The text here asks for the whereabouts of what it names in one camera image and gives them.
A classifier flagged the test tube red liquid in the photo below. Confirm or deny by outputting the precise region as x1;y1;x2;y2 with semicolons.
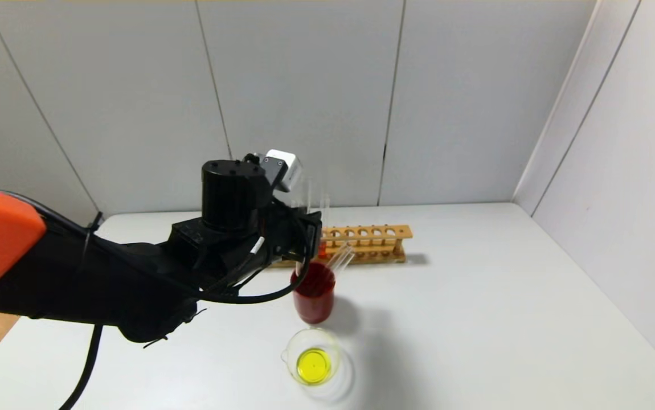
318;194;331;260

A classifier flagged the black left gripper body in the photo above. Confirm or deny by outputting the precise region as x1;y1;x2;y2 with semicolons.
265;211;322;263

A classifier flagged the black camera cable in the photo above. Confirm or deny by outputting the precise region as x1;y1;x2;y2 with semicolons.
194;214;312;305

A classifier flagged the wooden test tube rack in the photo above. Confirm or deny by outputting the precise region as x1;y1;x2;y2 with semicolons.
271;224;414;270

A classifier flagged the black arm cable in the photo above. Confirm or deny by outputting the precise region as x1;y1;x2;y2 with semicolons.
57;323;105;410

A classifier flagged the empty glass test tube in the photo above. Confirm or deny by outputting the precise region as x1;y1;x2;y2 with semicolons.
326;242;357;280

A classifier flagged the test tube bright yellow liquid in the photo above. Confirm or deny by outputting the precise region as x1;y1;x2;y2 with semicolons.
289;175;318;281

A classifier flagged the red plastic cup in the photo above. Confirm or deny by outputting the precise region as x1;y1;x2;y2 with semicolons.
291;261;337;325

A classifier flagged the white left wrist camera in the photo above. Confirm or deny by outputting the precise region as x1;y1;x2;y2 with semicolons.
256;149;304;193

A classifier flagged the clear glass beaker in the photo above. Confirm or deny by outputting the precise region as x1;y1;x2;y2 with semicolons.
281;327;344;388

